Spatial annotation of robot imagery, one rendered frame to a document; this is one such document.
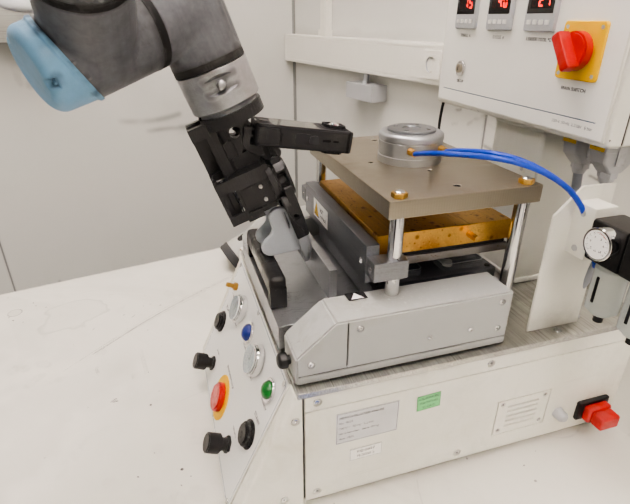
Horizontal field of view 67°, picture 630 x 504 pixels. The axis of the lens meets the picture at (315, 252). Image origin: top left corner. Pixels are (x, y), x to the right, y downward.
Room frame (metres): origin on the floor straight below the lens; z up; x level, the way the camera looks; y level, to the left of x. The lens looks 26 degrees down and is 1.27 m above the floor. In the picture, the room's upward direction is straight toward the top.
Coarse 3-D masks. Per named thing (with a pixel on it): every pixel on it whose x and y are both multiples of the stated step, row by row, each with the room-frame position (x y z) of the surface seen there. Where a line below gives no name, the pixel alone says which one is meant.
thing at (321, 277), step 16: (320, 240) 0.65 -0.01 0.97; (288, 256) 0.60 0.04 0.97; (320, 256) 0.52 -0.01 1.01; (256, 272) 0.55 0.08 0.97; (288, 272) 0.55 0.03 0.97; (304, 272) 0.55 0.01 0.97; (320, 272) 0.51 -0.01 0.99; (336, 272) 0.48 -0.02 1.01; (256, 288) 0.55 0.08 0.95; (288, 288) 0.51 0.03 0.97; (304, 288) 0.51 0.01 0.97; (320, 288) 0.51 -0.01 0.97; (336, 288) 0.48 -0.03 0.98; (352, 288) 0.51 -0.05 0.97; (288, 304) 0.47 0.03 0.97; (304, 304) 0.47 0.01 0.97; (272, 320) 0.45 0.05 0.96; (288, 320) 0.44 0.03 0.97
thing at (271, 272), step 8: (248, 232) 0.59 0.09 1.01; (248, 240) 0.59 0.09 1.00; (256, 240) 0.56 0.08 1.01; (248, 248) 0.59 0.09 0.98; (256, 248) 0.54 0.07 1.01; (256, 256) 0.53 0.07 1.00; (264, 256) 0.52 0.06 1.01; (272, 256) 0.52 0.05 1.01; (264, 264) 0.50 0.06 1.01; (272, 264) 0.50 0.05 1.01; (264, 272) 0.49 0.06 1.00; (272, 272) 0.48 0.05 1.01; (280, 272) 0.48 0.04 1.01; (264, 280) 0.49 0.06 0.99; (272, 280) 0.46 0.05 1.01; (280, 280) 0.46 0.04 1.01; (272, 288) 0.46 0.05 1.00; (280, 288) 0.46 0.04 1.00; (272, 296) 0.46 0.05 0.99; (280, 296) 0.46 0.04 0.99; (272, 304) 0.46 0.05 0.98; (280, 304) 0.46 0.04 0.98
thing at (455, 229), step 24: (336, 192) 0.61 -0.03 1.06; (360, 216) 0.52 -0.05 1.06; (432, 216) 0.52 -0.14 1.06; (456, 216) 0.52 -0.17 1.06; (480, 216) 0.52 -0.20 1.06; (504, 216) 0.52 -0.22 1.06; (384, 240) 0.47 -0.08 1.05; (408, 240) 0.48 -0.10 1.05; (432, 240) 0.49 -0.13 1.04; (456, 240) 0.50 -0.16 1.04; (480, 240) 0.51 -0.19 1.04
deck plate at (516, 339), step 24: (528, 288) 0.58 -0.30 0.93; (264, 312) 0.52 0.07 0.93; (528, 312) 0.52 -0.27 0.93; (504, 336) 0.46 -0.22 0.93; (528, 336) 0.46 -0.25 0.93; (552, 336) 0.46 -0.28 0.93; (576, 336) 0.47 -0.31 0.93; (432, 360) 0.42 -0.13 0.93; (456, 360) 0.42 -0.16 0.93; (312, 384) 0.38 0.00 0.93; (336, 384) 0.38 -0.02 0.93; (360, 384) 0.39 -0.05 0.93
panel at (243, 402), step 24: (240, 264) 0.67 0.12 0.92; (240, 288) 0.63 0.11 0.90; (216, 336) 0.63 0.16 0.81; (240, 336) 0.55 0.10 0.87; (264, 336) 0.49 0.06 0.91; (216, 360) 0.59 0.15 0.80; (240, 360) 0.51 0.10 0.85; (264, 360) 0.46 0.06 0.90; (240, 384) 0.48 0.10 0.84; (288, 384) 0.39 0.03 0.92; (240, 408) 0.45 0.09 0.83; (264, 408) 0.40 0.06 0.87; (216, 432) 0.48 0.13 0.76; (264, 432) 0.38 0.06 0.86; (240, 456) 0.40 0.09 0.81; (240, 480) 0.37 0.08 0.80
